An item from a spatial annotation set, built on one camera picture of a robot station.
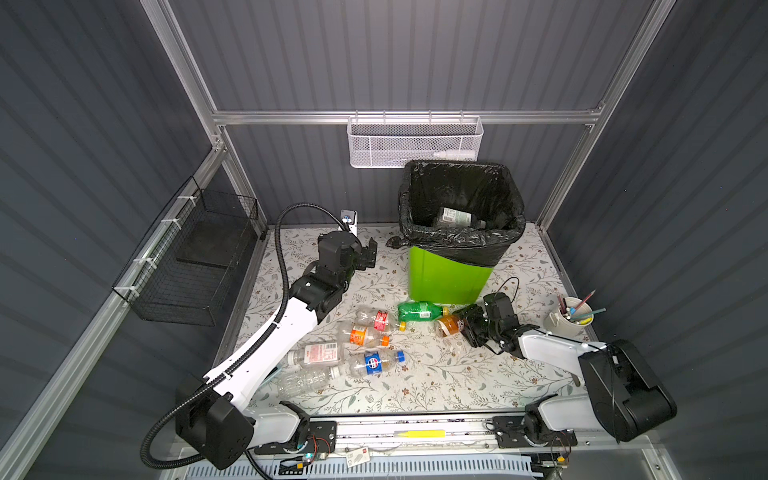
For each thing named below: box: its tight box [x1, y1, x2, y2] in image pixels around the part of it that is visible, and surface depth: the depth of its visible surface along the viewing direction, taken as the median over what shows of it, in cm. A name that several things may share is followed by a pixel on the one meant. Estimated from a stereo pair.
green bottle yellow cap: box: [397, 301, 449, 322], surface depth 93 cm
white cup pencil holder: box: [544, 296, 594, 338], surface depth 86 cm
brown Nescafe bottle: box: [437, 314, 465, 337], surface depth 89 cm
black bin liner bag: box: [386, 160, 525, 267], surface depth 88 cm
